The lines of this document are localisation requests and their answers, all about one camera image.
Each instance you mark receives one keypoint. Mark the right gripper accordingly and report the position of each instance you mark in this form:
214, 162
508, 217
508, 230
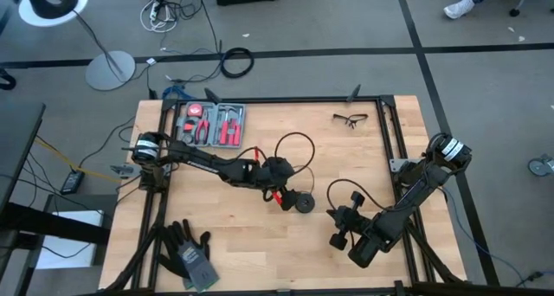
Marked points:
351, 216

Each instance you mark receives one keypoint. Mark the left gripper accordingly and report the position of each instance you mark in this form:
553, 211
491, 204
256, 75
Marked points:
279, 170

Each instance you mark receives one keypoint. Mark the black spool with white labels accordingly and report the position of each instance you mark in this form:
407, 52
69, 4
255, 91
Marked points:
306, 203

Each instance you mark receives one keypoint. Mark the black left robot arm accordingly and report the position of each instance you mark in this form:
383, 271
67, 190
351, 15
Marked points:
195, 161

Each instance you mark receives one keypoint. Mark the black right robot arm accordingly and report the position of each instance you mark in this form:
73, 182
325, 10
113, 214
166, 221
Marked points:
415, 192

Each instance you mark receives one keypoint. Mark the steel hammer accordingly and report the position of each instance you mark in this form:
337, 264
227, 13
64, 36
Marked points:
227, 110

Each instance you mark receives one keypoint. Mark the clear safety glasses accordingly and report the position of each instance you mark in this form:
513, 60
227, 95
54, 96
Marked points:
351, 121

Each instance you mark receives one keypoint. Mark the red tape measure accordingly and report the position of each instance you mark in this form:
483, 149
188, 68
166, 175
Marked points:
195, 110

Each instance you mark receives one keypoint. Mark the black work glove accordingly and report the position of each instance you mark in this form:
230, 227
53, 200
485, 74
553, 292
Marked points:
166, 265
184, 237

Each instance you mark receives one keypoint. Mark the white floor lamp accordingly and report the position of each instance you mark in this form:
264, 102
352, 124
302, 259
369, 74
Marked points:
110, 71

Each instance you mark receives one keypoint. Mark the white power strip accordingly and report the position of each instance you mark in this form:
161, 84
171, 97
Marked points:
155, 11

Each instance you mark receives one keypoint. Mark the black power adapter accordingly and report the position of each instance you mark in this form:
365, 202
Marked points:
72, 182

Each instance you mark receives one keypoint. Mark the grey caster wheel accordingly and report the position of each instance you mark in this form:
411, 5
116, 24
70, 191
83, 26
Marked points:
539, 166

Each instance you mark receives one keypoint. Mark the white box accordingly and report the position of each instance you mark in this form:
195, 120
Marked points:
69, 244

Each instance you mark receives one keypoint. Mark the person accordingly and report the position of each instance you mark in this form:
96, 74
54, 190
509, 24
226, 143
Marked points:
459, 6

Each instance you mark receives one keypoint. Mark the black desk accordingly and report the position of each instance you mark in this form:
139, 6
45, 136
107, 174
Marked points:
17, 149

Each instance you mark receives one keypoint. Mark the office chair with white armrests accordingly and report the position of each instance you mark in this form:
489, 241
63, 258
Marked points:
514, 11

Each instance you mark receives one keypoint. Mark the black curved device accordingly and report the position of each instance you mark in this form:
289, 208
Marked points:
49, 1

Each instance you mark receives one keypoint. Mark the black frame clamp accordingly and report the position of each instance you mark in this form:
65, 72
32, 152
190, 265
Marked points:
213, 95
354, 93

